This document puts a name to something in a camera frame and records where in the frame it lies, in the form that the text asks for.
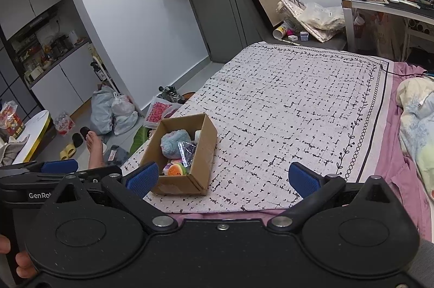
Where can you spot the red snack bag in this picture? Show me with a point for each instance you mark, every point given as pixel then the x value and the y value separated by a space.
pixel 12 120

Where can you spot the white printed blanket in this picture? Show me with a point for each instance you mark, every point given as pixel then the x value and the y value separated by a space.
pixel 288 121

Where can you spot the white desk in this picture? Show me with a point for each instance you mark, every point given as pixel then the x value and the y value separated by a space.
pixel 383 13

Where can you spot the person's bare foot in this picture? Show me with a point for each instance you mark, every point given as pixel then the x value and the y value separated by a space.
pixel 95 149

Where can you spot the black slipper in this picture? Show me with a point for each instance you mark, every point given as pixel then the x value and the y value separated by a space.
pixel 77 139
pixel 84 131

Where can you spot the blue-grey plush toy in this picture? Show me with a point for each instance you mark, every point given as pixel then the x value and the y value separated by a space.
pixel 174 142

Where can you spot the pink printed plastic bag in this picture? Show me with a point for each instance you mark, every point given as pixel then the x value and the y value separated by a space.
pixel 157 111

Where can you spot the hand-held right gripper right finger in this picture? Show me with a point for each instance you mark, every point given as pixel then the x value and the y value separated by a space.
pixel 305 184

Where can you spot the grey plastic garbage bag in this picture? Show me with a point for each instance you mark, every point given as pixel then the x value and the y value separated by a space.
pixel 101 113

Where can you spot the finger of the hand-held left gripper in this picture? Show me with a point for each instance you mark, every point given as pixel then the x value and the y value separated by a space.
pixel 59 166

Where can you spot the white plastic garbage bag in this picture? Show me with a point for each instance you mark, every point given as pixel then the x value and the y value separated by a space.
pixel 122 104
pixel 126 123

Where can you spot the white soft bundle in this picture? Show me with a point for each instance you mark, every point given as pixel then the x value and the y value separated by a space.
pixel 197 135

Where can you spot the cardboard box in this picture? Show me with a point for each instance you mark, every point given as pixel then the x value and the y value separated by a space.
pixel 176 186

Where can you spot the round white table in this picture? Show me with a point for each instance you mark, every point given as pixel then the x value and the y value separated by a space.
pixel 32 135

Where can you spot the dark sneakers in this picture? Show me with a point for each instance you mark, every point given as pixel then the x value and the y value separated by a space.
pixel 171 93

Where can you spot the person's left hand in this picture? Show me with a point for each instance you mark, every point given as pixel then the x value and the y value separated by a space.
pixel 23 264

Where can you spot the cream quilt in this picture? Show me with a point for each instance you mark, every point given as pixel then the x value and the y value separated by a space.
pixel 417 125

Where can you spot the white and yellow cup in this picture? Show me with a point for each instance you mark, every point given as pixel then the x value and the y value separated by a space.
pixel 281 32

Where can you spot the green cloth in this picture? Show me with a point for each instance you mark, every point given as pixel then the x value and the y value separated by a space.
pixel 139 138

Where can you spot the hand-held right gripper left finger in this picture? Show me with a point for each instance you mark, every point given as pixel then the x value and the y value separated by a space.
pixel 144 177

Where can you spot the small blue box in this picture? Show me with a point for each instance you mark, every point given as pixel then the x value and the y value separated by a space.
pixel 303 36

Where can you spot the clear plastic bag on floor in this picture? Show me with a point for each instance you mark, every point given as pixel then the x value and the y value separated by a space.
pixel 305 20

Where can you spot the yellow slipper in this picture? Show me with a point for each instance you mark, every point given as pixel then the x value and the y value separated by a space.
pixel 69 149

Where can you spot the grey cloth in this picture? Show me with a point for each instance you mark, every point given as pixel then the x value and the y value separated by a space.
pixel 115 154

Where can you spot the pack of water bottles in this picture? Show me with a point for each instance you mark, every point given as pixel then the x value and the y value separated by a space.
pixel 64 123

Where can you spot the white lower kitchen cabinet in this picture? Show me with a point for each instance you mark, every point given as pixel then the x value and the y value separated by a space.
pixel 64 81

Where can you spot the watermelon slice plush toy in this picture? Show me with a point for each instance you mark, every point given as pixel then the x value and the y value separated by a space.
pixel 176 170

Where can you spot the beige cloth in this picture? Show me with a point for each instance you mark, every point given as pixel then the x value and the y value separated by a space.
pixel 8 152

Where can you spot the silver foil packet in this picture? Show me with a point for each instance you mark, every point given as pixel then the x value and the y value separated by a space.
pixel 188 150

